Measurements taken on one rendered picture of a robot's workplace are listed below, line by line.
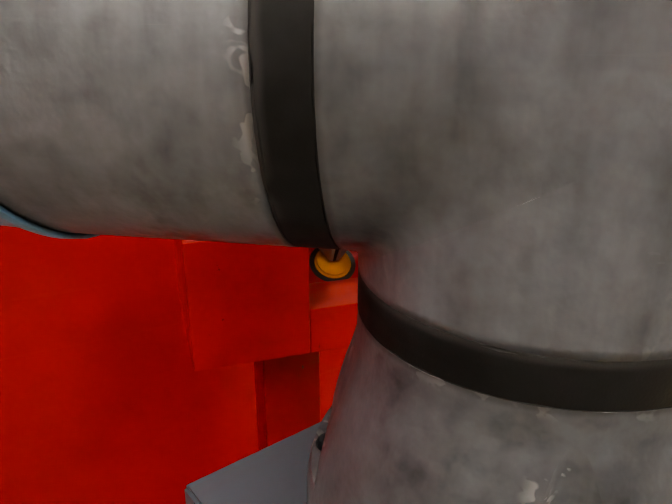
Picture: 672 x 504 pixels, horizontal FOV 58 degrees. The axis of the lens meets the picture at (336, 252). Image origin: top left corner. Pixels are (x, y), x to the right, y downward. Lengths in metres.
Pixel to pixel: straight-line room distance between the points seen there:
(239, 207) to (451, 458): 0.08
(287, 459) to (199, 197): 0.14
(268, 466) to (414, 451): 0.11
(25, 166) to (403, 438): 0.12
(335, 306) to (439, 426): 0.40
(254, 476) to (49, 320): 0.59
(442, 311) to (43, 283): 0.69
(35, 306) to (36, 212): 0.63
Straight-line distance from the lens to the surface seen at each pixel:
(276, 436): 0.68
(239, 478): 0.26
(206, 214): 0.16
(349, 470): 0.20
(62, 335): 0.84
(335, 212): 0.15
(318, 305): 0.56
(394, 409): 0.18
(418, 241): 0.15
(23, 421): 0.89
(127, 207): 0.17
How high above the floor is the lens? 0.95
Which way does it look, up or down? 20 degrees down
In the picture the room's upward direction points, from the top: straight up
